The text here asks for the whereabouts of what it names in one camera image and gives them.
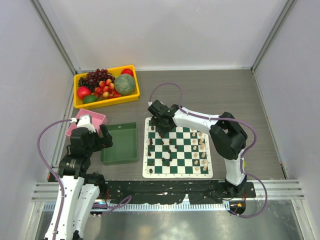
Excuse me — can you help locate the yellow plastic fruit bin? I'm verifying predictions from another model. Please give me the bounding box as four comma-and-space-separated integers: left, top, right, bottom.
73, 65, 140, 110

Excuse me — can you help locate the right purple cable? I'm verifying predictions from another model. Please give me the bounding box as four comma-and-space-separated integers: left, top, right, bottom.
147, 82, 268, 220

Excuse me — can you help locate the green plastic tray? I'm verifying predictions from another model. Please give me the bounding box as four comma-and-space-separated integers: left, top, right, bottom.
100, 122, 139, 166

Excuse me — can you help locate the green melon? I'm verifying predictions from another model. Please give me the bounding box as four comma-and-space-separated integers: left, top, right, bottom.
114, 73, 136, 96

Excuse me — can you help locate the green lime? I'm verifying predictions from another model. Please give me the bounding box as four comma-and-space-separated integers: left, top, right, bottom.
82, 95, 98, 105

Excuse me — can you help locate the purple cable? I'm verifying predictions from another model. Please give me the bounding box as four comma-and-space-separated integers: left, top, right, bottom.
147, 82, 268, 220
37, 118, 77, 240

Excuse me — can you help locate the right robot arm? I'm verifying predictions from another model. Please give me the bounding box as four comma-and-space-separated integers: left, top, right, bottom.
147, 100, 248, 197

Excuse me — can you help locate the red apple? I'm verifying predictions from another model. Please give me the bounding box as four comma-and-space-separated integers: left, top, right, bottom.
76, 86, 92, 100
121, 68, 134, 77

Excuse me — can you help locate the pink plastic box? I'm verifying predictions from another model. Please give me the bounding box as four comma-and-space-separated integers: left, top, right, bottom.
65, 108, 108, 139

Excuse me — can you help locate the dark purple grape bunch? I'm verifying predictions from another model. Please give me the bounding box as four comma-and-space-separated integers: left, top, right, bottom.
77, 68, 116, 93

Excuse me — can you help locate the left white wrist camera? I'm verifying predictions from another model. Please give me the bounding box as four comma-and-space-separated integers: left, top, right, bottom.
70, 114, 96, 132

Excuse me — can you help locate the red apple front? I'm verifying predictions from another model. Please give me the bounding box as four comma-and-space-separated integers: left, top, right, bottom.
76, 86, 92, 100

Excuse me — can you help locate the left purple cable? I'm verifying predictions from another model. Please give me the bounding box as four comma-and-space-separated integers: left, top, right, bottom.
37, 118, 77, 240

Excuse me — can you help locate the green white chess board mat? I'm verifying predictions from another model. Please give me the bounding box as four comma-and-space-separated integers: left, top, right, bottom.
142, 117, 213, 179

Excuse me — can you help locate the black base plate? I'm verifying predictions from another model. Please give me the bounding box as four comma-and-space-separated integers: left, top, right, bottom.
99, 180, 256, 205

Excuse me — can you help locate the red yellow cherry bunch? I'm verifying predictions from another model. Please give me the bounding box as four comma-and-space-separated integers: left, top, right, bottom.
93, 79, 121, 101

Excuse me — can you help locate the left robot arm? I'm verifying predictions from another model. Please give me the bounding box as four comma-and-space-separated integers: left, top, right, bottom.
44, 124, 113, 240

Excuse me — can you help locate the white slotted cable duct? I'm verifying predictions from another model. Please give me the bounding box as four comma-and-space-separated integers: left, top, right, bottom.
43, 201, 231, 213

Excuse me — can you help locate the red apple back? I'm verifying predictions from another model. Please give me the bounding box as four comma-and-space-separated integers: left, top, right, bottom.
121, 68, 134, 77

